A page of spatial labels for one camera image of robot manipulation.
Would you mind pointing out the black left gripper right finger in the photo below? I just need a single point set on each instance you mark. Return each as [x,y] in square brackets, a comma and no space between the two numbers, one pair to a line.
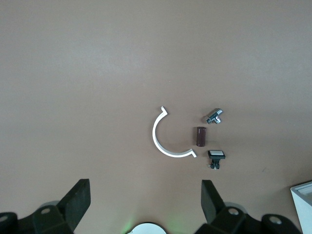
[212,202]

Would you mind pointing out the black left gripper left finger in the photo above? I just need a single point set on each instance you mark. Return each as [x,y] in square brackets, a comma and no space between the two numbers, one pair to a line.
[75,202]

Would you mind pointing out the black square white-capped push button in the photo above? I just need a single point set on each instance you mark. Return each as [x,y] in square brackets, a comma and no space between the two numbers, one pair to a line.
[216,154]

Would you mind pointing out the white drawer cabinet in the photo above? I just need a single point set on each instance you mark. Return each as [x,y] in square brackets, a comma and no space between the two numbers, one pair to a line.
[303,209]

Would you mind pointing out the dark brown cylinder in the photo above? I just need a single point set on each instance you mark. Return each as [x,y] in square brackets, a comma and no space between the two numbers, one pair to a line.
[201,136]

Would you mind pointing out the chrome metal fitting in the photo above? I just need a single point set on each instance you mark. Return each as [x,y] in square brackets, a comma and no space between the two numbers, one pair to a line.
[213,114]

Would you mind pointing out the white semicircular plastic bracket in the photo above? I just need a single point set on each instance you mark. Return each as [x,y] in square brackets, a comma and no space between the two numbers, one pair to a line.
[154,132]

